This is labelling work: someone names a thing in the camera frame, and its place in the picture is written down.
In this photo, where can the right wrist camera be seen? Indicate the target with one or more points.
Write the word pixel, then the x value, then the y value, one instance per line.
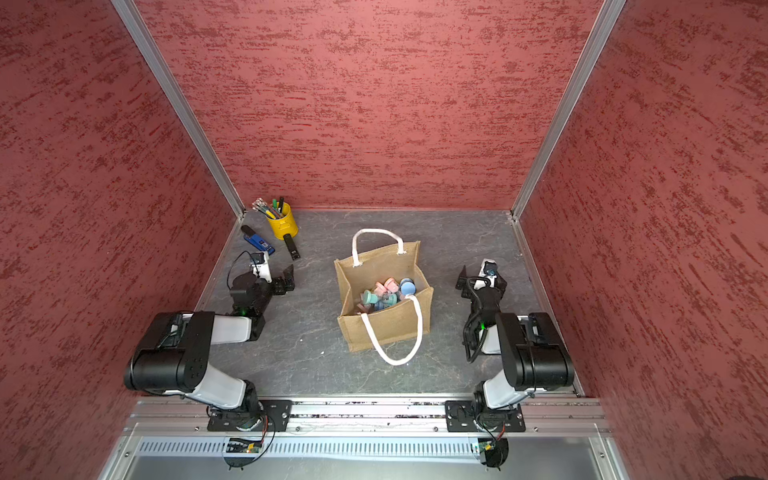
pixel 489 269

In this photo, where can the blue stapler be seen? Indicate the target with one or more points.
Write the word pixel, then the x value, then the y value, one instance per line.
pixel 255 240

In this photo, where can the black staple box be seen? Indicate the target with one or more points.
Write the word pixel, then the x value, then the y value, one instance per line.
pixel 291 246

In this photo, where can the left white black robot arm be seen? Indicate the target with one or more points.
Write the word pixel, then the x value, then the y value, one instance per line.
pixel 172 358

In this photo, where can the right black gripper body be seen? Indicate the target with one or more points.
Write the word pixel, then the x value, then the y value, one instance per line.
pixel 480 285

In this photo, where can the aluminium front rail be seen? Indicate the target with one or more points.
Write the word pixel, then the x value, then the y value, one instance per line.
pixel 379 427

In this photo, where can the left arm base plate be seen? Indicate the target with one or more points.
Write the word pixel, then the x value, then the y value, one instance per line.
pixel 271 415

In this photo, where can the pens in cup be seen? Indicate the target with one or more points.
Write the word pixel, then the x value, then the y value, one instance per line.
pixel 271 210

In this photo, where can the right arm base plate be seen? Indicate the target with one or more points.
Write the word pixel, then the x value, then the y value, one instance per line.
pixel 466 416

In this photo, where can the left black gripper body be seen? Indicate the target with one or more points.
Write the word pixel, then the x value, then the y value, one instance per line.
pixel 280 284

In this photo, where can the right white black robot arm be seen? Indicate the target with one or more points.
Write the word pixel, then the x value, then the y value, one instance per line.
pixel 533 356

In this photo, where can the yellow pen cup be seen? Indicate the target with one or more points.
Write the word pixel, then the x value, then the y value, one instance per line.
pixel 286 225

